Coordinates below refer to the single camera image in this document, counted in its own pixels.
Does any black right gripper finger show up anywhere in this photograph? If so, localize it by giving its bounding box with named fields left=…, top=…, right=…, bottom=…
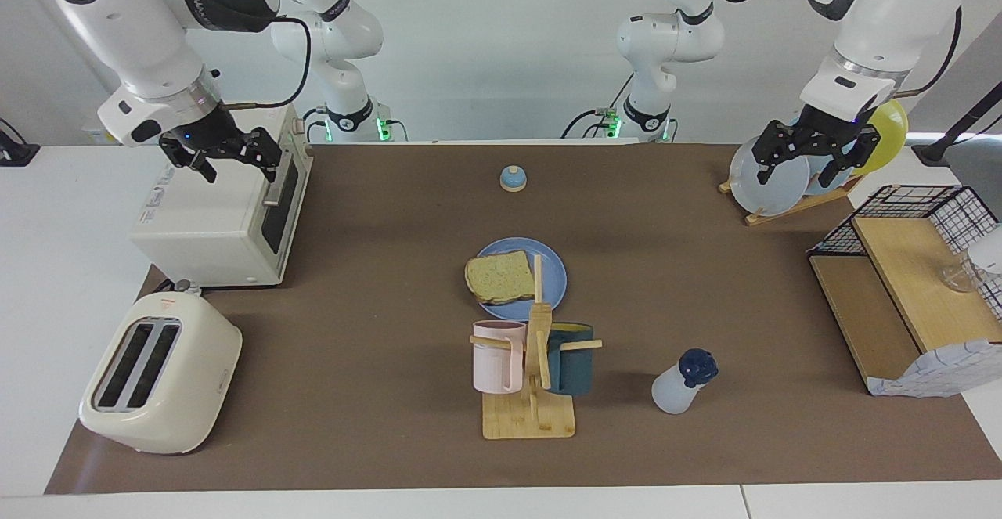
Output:
left=178, top=153, right=218, bottom=185
left=235, top=128, right=281, bottom=183

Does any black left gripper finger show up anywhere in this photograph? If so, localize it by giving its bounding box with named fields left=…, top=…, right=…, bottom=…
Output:
left=822, top=132, right=882, bottom=189
left=751, top=121, right=804, bottom=185

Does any toasted bread slice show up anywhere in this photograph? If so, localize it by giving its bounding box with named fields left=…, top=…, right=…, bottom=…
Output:
left=465, top=250, right=536, bottom=305

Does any translucent blue-capped seasoning bottle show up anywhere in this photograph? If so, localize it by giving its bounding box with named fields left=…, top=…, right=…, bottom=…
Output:
left=651, top=348, right=719, bottom=415

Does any yellow round plate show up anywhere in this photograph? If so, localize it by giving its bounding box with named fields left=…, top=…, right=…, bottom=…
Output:
left=857, top=99, right=909, bottom=175

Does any light blue round plate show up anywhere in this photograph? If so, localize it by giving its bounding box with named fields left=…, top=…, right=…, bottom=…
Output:
left=802, top=147, right=860, bottom=196

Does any grey round plate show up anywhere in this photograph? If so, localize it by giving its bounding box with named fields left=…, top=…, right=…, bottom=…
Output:
left=729, top=134, right=811, bottom=217

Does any wooden plate rack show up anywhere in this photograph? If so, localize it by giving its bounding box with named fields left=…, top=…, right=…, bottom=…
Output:
left=719, top=173, right=866, bottom=227

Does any white toaster oven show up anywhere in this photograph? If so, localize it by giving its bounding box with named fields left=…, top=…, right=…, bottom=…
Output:
left=129, top=99, right=314, bottom=288

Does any black pole stand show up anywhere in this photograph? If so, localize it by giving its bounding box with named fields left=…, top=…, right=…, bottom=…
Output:
left=912, top=81, right=1002, bottom=166

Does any clear glass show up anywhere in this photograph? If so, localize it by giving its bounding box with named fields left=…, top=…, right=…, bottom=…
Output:
left=942, top=225, right=1002, bottom=294

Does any brown table mat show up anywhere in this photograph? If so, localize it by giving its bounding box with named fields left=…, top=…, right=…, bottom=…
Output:
left=45, top=142, right=1002, bottom=495

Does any black clamp base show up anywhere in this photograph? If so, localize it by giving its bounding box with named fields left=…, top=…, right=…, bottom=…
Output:
left=0, top=117, right=40, bottom=168

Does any cream two-slot toaster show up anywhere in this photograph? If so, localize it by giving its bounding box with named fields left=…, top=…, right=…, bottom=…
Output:
left=78, top=292, right=243, bottom=456

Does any white checked cloth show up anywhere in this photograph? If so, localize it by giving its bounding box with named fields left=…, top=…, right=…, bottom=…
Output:
left=867, top=339, right=1002, bottom=398

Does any teal mug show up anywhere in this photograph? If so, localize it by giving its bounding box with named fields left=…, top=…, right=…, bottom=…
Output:
left=546, top=323, right=595, bottom=395

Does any pink mug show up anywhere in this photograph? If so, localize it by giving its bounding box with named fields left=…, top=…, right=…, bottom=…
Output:
left=472, top=320, right=527, bottom=395

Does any wooden mug rack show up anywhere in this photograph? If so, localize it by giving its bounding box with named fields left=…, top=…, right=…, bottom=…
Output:
left=470, top=254, right=604, bottom=440

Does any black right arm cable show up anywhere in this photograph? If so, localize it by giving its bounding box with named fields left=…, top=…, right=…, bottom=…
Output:
left=219, top=16, right=312, bottom=110

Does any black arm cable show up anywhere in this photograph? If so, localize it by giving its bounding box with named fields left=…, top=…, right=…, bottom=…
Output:
left=219, top=16, right=312, bottom=110
left=711, top=0, right=964, bottom=100

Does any black base cable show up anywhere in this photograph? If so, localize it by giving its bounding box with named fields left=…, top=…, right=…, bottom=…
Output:
left=560, top=73, right=636, bottom=141
left=301, top=106, right=330, bottom=144

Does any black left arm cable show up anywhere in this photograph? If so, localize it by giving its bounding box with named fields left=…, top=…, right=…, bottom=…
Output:
left=711, top=0, right=964, bottom=100

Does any black wire wooden shelf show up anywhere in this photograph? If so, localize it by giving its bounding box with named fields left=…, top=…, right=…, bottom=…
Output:
left=807, top=185, right=1002, bottom=395

